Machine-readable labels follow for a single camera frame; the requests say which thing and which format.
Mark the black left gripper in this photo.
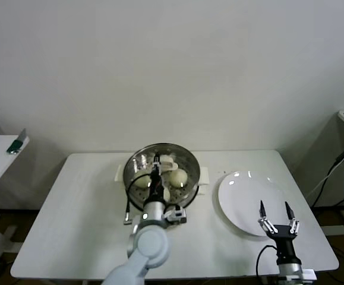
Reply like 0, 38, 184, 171
147, 152, 166, 204

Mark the white round plate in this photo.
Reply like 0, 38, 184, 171
217, 170, 293, 238

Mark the round glass lid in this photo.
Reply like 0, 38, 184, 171
122, 142, 202, 209

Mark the green handled scraper tool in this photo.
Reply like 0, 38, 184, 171
5, 128, 30, 155

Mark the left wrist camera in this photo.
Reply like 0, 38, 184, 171
163, 204, 188, 226

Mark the white power cable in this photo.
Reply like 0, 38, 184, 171
305, 147, 344, 200

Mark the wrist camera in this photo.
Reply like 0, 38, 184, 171
163, 204, 188, 226
299, 268, 317, 280

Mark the black hanging cable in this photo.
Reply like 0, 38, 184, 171
311, 154, 344, 208

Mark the white electric cooker base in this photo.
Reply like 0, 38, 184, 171
115, 166, 211, 231

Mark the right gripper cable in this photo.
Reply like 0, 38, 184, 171
255, 245, 280, 285

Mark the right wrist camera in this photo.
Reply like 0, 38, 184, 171
299, 268, 317, 280

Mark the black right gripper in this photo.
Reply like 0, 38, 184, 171
257, 200, 301, 262

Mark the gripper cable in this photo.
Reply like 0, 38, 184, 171
123, 173, 153, 227
255, 245, 280, 285

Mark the stainless steel steamer basket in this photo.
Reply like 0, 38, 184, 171
115, 148, 210, 213

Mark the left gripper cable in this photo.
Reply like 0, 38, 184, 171
123, 173, 153, 227

